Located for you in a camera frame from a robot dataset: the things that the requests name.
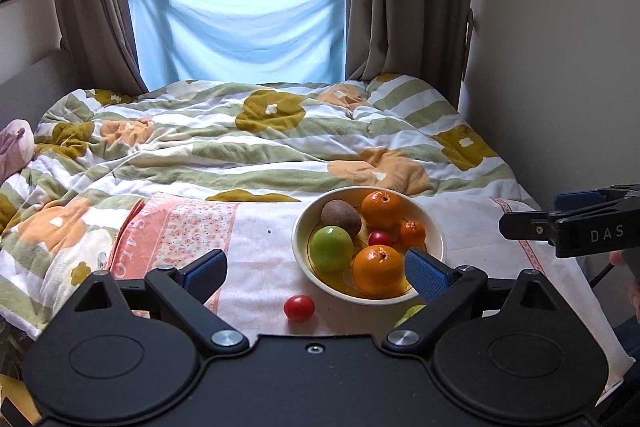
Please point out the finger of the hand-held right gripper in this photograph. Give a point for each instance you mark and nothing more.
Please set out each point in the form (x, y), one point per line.
(580, 199)
(525, 226)

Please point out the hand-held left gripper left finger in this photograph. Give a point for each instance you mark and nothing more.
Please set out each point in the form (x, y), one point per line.
(207, 274)

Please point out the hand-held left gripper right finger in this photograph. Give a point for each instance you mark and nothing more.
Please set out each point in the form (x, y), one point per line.
(425, 276)

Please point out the small mandarin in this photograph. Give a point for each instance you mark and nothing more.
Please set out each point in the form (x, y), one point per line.
(412, 233)

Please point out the large orange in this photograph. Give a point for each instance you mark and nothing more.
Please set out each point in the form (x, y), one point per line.
(377, 271)
(381, 208)

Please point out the red cherry tomato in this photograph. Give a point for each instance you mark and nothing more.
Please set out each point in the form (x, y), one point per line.
(299, 308)
(378, 238)

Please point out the green apple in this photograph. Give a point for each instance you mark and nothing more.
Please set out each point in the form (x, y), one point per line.
(410, 316)
(330, 248)

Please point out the cream bowl with duck print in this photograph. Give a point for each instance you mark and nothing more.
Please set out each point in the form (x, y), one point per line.
(325, 282)

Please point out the plain brown kiwi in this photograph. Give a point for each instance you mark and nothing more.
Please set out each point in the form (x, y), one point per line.
(340, 217)

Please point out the person's right hand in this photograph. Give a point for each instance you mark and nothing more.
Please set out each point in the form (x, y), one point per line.
(634, 299)

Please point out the white towel with pink floral band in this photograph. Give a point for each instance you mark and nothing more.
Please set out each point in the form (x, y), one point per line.
(260, 247)

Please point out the striped floral blanket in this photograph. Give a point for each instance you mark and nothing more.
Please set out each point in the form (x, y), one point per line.
(200, 147)

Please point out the yellow object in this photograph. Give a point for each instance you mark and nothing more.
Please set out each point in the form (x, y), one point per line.
(15, 399)

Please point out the pink plush toy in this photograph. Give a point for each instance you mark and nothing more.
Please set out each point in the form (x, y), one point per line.
(14, 147)

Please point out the light blue cloth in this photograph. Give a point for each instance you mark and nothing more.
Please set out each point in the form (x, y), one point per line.
(240, 27)

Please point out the grey bed headboard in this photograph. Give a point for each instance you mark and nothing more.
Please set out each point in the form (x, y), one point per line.
(30, 82)

